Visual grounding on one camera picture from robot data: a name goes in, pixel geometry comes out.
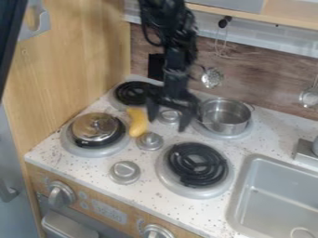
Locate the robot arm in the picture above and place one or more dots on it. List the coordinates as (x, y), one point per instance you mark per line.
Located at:
(167, 28)

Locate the silver pot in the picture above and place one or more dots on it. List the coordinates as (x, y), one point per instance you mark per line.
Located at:
(225, 119)

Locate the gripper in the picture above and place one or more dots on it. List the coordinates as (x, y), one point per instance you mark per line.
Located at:
(176, 88)

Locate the silver hanging strainer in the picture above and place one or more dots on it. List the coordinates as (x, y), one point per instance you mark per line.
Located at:
(212, 77)

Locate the yellow toy banana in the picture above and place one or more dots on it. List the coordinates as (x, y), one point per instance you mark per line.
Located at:
(138, 123)

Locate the silver lid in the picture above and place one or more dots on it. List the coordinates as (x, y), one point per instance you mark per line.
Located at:
(96, 128)

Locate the toy sink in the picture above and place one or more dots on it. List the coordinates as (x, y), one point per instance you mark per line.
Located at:
(275, 198)

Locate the silver hanging ladle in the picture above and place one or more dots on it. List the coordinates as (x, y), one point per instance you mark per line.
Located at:
(309, 96)

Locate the tap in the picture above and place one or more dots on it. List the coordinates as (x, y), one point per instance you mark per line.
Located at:
(306, 150)

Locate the toy stove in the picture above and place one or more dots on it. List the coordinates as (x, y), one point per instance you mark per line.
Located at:
(194, 169)

